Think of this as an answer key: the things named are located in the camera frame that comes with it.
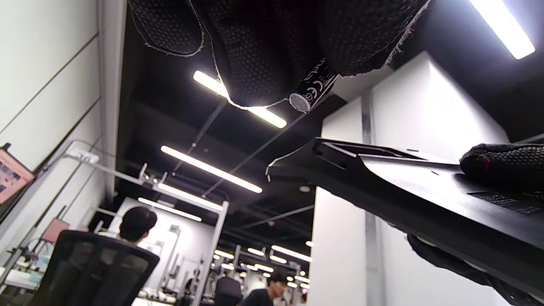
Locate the small black purple battery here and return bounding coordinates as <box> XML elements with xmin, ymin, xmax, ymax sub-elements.
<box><xmin>289</xmin><ymin>57</ymin><xmax>340</xmax><ymax>113</ymax></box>

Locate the black swivel chair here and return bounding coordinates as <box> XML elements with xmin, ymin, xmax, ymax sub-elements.
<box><xmin>215</xmin><ymin>276</ymin><xmax>243</xmax><ymax>306</ymax></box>

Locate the row of ceiling light tubes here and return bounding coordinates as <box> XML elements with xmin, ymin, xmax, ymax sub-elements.
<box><xmin>138</xmin><ymin>0</ymin><xmax>536</xmax><ymax>289</ymax></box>

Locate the black mesh office chair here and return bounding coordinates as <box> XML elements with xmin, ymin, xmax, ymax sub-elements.
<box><xmin>28</xmin><ymin>229</ymin><xmax>161</xmax><ymax>306</ymax></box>

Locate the flat computer monitor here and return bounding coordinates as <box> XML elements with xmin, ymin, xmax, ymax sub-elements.
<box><xmin>0</xmin><ymin>144</ymin><xmax>35</xmax><ymax>205</ymax></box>

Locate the white metal frame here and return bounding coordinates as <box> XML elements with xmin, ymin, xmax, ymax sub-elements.
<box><xmin>0</xmin><ymin>140</ymin><xmax>230</xmax><ymax>306</ymax></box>

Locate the person's right hand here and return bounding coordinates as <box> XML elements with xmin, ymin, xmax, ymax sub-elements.
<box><xmin>406</xmin><ymin>143</ymin><xmax>544</xmax><ymax>306</ymax></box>

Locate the black calculator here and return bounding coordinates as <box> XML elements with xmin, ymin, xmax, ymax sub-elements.
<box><xmin>266</xmin><ymin>137</ymin><xmax>544</xmax><ymax>298</ymax></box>

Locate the small flat monitor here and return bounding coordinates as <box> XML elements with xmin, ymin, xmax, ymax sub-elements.
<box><xmin>40</xmin><ymin>218</ymin><xmax>71</xmax><ymax>244</ymax></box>

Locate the person's left hand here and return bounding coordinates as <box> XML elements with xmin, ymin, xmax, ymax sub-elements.
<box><xmin>127</xmin><ymin>0</ymin><xmax>430</xmax><ymax>107</ymax></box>

